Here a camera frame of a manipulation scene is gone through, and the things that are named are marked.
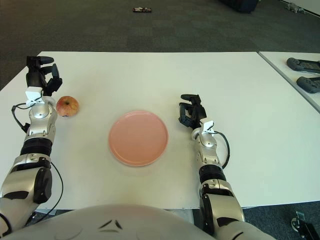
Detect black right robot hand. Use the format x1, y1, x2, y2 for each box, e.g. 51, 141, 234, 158
178, 93, 216, 136

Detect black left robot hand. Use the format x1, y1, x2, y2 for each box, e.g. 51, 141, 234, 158
24, 56, 63, 105

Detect red apple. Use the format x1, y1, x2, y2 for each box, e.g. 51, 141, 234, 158
55, 95, 81, 118

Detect pink round plate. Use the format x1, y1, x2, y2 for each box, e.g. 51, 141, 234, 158
108, 110, 169, 167

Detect grey handheld controller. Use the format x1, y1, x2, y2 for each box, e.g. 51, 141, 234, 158
296, 76, 320, 94
286, 57, 320, 75

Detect dark blue bag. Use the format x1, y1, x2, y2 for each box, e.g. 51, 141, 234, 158
217, 0, 262, 15

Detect small dark floor object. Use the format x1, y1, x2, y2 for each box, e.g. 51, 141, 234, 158
131, 7, 153, 14

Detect grey robot torso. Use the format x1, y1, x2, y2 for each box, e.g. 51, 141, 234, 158
0, 203, 213, 240

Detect black wheeled stand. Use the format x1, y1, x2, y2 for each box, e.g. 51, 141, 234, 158
291, 211, 320, 240

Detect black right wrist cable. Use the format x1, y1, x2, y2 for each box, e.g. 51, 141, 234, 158
213, 131, 230, 170

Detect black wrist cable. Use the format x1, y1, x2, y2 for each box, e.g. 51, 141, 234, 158
11, 101, 32, 134
213, 131, 230, 170

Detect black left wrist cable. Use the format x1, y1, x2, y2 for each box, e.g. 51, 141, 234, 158
11, 101, 32, 134

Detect thin black shoulder cable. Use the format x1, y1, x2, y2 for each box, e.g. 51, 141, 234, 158
24, 161, 64, 226

